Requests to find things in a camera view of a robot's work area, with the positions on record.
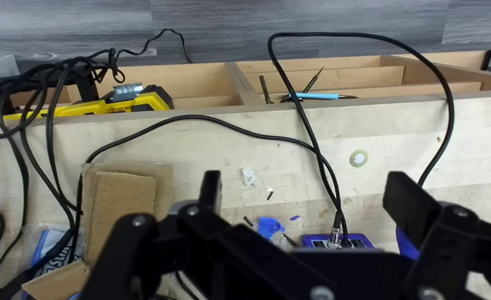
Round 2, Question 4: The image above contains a white paper scrap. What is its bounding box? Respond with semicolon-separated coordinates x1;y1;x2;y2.
239;165;259;189

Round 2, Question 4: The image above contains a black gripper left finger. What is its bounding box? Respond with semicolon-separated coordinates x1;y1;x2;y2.
79;169;241;300

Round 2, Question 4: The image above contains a round metal washer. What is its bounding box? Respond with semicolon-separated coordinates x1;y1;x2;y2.
347;149;369;170

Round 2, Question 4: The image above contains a thin light-blue handled tool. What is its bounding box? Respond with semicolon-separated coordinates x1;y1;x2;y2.
279;90;341;104

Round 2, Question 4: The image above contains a small cardboard scrap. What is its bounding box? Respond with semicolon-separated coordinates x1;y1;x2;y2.
20;259;91;300

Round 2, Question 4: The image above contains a short black pen tool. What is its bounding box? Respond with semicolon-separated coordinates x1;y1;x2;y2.
258;74;274;105

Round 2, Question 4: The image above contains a wooden compartment tray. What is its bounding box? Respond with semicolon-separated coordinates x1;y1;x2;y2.
0;50;491;122

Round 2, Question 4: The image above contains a blue printed packet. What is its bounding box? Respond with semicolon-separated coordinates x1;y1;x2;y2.
30;225;84;280

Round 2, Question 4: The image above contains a small blue plastic piece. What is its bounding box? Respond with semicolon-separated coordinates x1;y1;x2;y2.
254;215;286;242

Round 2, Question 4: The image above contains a black cable arcing over bench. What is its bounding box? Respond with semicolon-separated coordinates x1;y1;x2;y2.
74;114;349;264

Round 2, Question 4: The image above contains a tangled black cable bundle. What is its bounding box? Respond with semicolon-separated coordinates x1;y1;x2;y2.
0;27;193;300

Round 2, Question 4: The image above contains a blue soldering station box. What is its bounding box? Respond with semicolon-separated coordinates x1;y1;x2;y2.
299;232;376;252

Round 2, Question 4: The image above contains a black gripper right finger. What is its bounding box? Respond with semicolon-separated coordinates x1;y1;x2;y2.
381;170;491;300

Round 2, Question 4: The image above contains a long looping black cable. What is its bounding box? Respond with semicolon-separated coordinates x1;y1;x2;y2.
266;30;457;239

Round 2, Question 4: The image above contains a yellow and black hand tool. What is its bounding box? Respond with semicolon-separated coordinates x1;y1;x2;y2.
10;82;174;120

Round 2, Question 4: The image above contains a large cardboard piece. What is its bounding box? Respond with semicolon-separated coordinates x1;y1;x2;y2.
79;162;174;265

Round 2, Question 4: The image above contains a thin dark pointed tool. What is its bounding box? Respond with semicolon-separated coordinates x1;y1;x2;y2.
301;65;326;95

